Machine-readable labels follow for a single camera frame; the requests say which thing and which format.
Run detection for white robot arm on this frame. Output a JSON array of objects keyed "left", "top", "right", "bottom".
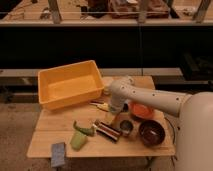
[{"left": 109, "top": 76, "right": 213, "bottom": 171}]

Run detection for striped brown box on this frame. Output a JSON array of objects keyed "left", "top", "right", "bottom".
[{"left": 94, "top": 120, "right": 121, "bottom": 142}]

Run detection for small metal cup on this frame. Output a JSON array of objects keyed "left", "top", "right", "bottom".
[{"left": 120, "top": 120, "right": 133, "bottom": 136}]

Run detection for wooden table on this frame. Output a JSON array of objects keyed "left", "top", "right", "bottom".
[{"left": 26, "top": 76, "right": 176, "bottom": 159}]

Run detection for green chili pepper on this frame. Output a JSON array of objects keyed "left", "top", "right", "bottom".
[{"left": 73, "top": 121, "right": 95, "bottom": 136}]

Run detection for orange bowl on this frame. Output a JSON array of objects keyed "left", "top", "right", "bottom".
[{"left": 129, "top": 102, "right": 154, "bottom": 119}]

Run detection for light green cup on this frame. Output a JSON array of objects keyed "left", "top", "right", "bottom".
[{"left": 70, "top": 131, "right": 87, "bottom": 150}]

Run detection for yellow plastic bin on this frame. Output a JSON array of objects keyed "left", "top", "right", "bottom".
[{"left": 38, "top": 60, "right": 104, "bottom": 110}]

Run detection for dark brown bowl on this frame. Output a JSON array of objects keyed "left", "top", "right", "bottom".
[{"left": 138, "top": 120, "right": 165, "bottom": 147}]

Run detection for blue sponge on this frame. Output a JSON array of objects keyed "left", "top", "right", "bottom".
[{"left": 51, "top": 142, "right": 65, "bottom": 168}]

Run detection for black cable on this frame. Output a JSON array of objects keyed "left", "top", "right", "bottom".
[{"left": 164, "top": 116, "right": 179, "bottom": 171}]

